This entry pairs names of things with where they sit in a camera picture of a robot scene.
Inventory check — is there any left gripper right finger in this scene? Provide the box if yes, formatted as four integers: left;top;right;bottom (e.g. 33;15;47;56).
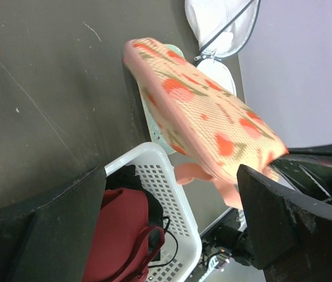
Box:
237;164;332;281

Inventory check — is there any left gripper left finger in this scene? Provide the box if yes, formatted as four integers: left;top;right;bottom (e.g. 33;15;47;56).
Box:
0;167;106;281

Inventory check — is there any maroon bra in basket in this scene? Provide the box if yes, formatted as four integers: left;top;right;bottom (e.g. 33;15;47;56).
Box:
82;188;165;281

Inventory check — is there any floral mesh laundry bag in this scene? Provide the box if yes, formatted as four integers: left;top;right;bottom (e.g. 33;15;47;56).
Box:
123;38;288;209

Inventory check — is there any white round mesh laundry bag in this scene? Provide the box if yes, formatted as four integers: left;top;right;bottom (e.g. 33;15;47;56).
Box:
185;0;261;95

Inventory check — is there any light green rectangular plate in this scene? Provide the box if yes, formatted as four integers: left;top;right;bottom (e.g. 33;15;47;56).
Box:
133;38;186;155

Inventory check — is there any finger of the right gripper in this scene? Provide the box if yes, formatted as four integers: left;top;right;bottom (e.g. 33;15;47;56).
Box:
271;144;332;205

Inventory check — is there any white plastic basket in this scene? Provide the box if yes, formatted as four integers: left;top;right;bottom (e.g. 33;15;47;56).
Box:
105;142;202;281

